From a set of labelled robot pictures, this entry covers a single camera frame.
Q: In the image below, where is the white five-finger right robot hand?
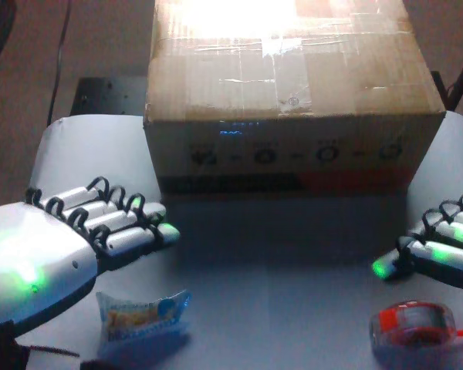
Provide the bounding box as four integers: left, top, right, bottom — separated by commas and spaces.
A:
371, 190, 463, 291

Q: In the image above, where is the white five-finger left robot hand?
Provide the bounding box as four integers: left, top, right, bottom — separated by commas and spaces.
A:
0, 176, 181, 329

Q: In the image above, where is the blue white snack packet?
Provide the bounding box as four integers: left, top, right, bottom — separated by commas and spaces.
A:
95, 289, 193, 355

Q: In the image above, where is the dark red stand leg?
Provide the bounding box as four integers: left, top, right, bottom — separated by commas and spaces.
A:
444, 45, 463, 113

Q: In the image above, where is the large taped cardboard box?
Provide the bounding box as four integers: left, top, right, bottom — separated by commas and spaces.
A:
143, 0, 448, 197

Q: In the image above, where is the black metal base plate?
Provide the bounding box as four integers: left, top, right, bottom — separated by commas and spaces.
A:
69, 76, 150, 117

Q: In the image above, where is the thin black cable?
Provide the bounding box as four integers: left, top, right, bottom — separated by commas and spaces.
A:
47, 0, 73, 128

